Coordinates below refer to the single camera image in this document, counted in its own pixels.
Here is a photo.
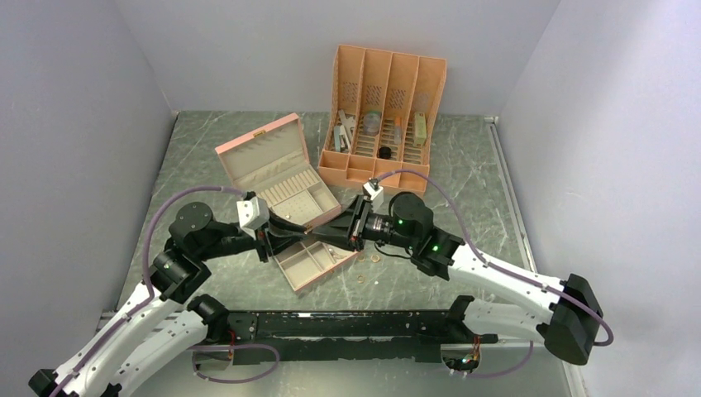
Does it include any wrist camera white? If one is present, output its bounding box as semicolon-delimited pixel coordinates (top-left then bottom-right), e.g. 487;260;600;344
236;196;270;232
362;179;384;211

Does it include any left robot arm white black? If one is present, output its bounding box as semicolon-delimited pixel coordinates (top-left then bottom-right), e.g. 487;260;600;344
28;197;307;396

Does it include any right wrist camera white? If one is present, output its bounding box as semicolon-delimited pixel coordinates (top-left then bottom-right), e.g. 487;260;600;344
362;179;384;211

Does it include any orange capped tube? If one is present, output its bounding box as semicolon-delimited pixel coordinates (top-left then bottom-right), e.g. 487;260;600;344
393;117;403;146

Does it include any aluminium frame rail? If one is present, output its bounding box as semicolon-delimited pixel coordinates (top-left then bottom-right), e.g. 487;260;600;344
94;307;182;354

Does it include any green rectangular box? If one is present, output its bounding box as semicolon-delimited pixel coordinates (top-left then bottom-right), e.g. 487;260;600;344
413;112;427;147

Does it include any orange desk file organizer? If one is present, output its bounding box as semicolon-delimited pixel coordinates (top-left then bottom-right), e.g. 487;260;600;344
318;45;447;195

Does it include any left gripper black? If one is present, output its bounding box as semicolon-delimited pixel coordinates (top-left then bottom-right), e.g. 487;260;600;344
197;207;308;261

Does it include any clear tape roll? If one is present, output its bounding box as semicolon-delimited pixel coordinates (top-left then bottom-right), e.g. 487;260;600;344
362;111;382;136

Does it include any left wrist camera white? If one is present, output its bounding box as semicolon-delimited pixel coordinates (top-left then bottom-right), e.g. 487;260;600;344
236;196;270;232

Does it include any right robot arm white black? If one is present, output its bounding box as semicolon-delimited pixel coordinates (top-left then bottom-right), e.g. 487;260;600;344
311;193;603;366

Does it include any pink jewelry box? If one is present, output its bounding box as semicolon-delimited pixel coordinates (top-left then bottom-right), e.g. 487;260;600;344
215;112;358;292

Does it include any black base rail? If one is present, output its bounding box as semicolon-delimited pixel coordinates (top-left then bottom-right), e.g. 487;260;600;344
203;309;498;365

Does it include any black round cap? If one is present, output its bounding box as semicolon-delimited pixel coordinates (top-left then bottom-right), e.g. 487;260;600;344
377;146;393;160

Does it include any grey stapler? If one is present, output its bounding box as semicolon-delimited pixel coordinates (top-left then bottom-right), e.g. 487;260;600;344
331;109;355;153

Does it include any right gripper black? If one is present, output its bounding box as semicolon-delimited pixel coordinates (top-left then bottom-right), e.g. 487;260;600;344
312;195;417;252

